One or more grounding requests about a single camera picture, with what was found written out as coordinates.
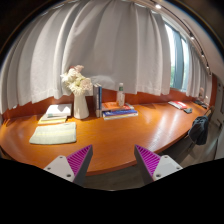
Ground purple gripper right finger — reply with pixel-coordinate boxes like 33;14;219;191
134;145;182;184

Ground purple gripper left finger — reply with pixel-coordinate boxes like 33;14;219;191
44;145;93;186

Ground light green folded towel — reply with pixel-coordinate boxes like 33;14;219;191
29;122;76;145

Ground yellow book under stack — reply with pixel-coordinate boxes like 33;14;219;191
38;114;67;125

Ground blue flat book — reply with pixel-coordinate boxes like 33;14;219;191
103;109;138;120

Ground white ceramic vase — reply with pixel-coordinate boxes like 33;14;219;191
74;94;89;119

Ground white book on stack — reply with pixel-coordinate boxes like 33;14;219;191
46;104;72;117

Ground small dark object on desk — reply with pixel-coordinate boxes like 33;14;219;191
184;108;192;114

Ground red book far right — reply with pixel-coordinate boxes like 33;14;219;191
168;101;187;110

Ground orange flat book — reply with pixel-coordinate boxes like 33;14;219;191
102;102;133;111

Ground white plastic bottle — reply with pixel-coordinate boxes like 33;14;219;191
117;83;125;107

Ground upright blue white books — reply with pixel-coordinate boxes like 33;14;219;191
93;83;102;117

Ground white flower bouquet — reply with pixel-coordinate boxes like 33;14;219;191
61;65;92;95

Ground right side curtain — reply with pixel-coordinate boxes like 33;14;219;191
186;43;212;104

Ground white curtain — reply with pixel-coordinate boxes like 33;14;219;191
0;0;171;113

